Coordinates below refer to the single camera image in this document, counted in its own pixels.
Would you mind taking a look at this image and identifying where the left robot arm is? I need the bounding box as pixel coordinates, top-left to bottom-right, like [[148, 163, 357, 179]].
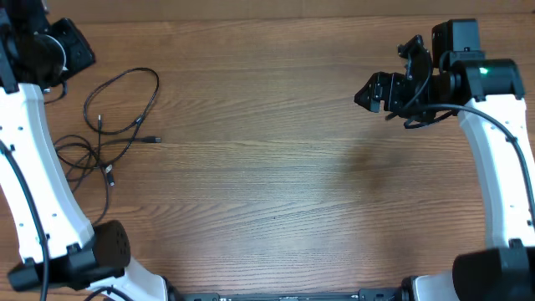
[[1, 1, 179, 300]]

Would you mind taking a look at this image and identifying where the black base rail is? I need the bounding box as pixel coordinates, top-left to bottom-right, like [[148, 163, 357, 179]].
[[163, 276, 416, 301]]

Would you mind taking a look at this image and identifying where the short black usb cable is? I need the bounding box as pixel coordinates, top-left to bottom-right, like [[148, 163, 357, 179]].
[[53, 114, 116, 194]]

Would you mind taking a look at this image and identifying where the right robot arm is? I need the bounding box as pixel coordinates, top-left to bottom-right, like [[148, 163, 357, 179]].
[[354, 19, 534, 300]]

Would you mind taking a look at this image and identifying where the long black usb cable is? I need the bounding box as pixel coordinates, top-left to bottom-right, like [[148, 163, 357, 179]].
[[62, 135, 162, 227]]

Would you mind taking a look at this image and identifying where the medium black usb cable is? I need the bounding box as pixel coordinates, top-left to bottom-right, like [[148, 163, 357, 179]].
[[53, 67, 161, 168]]

